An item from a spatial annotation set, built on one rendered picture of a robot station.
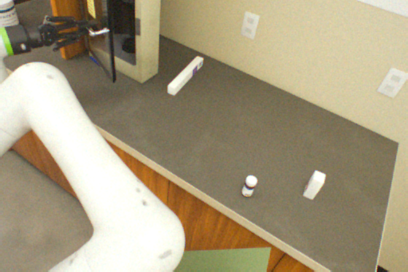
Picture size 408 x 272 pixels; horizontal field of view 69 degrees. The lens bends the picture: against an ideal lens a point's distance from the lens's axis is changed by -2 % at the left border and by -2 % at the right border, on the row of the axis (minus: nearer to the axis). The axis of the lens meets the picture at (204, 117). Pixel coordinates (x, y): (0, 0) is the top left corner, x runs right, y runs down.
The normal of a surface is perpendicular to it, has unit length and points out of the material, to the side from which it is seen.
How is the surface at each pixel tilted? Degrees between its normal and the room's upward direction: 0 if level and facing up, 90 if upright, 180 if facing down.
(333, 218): 0
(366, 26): 90
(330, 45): 90
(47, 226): 0
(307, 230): 0
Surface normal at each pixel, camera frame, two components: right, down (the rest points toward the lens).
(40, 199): 0.13, -0.73
